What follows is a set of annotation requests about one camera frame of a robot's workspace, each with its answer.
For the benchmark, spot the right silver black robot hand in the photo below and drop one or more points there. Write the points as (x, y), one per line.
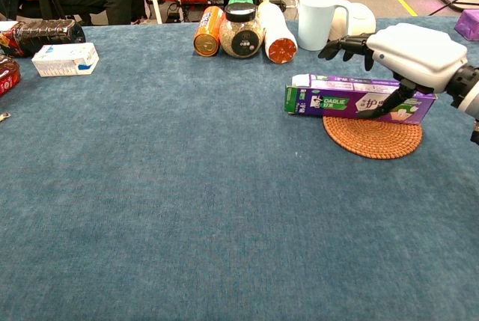
(415, 55)

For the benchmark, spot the purple green toothpaste box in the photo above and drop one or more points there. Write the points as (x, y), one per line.
(337, 104)

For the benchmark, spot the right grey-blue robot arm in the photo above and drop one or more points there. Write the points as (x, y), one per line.
(469, 93)

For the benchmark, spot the small purple box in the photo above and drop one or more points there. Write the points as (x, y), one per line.
(469, 21)

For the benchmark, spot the white blue carton box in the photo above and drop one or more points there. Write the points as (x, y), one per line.
(63, 60)

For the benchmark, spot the cream ceramic bowl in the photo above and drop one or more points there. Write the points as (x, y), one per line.
(361, 18)

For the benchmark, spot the round woven rattan coaster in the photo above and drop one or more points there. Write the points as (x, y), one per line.
(374, 141)

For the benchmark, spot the light blue plastic cup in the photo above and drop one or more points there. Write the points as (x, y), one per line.
(316, 21)

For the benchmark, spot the white can brown lid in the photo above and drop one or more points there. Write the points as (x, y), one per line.
(277, 29)

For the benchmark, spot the glass jar black lid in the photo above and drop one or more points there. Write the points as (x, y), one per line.
(241, 33)

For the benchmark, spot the green lidded container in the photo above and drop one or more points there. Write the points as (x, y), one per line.
(239, 0)

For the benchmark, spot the orange drink can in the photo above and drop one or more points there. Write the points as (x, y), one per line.
(207, 33)

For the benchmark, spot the blue felt table mat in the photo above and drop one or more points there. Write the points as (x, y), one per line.
(224, 205)

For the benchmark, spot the dark tea bottle red label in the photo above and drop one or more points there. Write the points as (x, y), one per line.
(48, 34)

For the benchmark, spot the red snack package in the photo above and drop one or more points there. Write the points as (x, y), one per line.
(7, 74)

